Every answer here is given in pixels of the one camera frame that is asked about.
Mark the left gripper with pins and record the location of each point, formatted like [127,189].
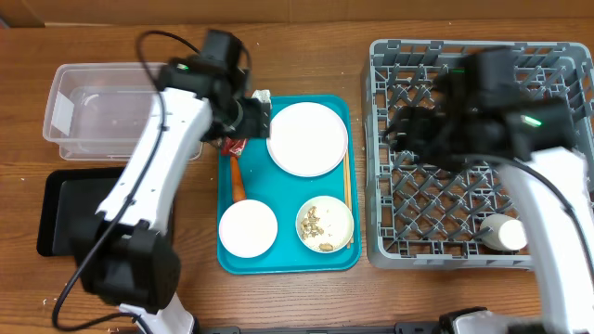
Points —
[257,122]

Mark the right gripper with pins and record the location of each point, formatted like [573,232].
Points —
[419,134]

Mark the large pink plate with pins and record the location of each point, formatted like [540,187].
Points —
[307,139]

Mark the pink bowl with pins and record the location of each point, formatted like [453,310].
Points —
[248,228]

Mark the cream plastic cup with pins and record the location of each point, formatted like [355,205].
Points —
[503,233]

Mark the white bowl with food scraps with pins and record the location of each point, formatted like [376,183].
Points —
[325,224]

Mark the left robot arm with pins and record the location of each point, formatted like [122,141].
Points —
[137,209]

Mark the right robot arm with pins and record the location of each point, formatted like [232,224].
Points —
[484,115]

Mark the grey dishwasher rack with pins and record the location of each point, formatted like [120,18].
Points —
[419,218]

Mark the crumpled white tissue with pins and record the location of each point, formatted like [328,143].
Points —
[263,96]

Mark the red snack wrapper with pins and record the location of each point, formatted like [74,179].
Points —
[233,147]

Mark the orange carrot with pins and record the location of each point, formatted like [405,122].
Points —
[238,190]

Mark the wooden chopstick right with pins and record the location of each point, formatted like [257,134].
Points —
[349,185]

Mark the wooden chopstick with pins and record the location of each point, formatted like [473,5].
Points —
[349,185]
[345,185]

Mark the wooden chopstick left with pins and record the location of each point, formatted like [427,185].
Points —
[345,185]

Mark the clear plastic bin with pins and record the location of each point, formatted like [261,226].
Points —
[97,111]

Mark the black plastic tray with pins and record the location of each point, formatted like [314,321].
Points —
[72,196]

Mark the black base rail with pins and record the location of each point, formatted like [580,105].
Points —
[423,327]

